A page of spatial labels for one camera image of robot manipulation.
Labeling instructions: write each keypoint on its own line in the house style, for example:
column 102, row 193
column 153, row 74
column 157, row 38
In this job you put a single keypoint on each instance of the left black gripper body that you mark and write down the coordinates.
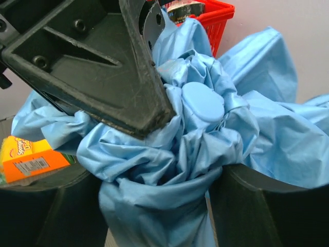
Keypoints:
column 74, row 42

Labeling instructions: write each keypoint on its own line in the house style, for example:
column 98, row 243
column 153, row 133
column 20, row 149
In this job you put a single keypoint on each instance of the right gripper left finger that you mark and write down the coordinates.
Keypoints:
column 61, row 209

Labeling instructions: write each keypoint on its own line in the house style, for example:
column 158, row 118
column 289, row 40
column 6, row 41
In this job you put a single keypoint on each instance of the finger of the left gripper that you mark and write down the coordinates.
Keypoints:
column 151, row 22
column 137, row 107

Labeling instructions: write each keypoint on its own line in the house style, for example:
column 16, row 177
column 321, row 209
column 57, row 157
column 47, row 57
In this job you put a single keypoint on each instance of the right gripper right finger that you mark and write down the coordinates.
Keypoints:
column 252, row 209

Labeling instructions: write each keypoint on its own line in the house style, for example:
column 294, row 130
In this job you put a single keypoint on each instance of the light blue folding umbrella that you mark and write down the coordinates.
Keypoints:
column 239, row 108

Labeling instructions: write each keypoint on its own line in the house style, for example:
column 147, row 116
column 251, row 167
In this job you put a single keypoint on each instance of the black cylindrical snack can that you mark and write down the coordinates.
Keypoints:
column 178, row 11

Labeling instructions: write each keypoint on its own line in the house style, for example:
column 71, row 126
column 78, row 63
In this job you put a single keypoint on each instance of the red plastic shopping basket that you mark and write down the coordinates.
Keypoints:
column 214, row 19

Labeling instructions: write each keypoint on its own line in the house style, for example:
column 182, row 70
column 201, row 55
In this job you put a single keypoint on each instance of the orange yellow sponge box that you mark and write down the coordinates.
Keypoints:
column 22, row 159

